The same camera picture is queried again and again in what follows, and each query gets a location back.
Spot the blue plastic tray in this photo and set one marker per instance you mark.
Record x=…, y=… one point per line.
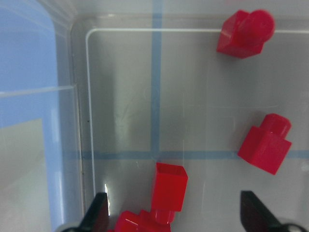
x=29, y=87

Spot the red block bottom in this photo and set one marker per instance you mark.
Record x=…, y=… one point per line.
x=130, y=222

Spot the red block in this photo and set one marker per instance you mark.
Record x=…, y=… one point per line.
x=244, y=33
x=130, y=222
x=170, y=183
x=265, y=146

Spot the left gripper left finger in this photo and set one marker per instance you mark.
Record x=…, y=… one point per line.
x=96, y=218

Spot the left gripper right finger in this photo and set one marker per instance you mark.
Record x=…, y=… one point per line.
x=256, y=217

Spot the clear plastic storage box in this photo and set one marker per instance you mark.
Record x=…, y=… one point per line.
x=141, y=82

